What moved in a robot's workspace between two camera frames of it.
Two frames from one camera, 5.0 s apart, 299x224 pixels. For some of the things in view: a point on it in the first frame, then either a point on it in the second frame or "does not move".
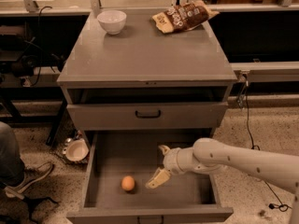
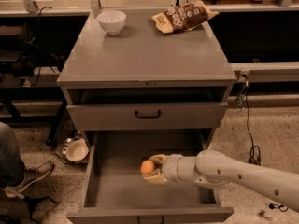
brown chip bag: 183,16 does not move
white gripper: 171,162 → 171,168
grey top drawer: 148,116 does not move
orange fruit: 128,183 → 147,166
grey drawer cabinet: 143,79 does not move
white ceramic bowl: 112,21 does not move
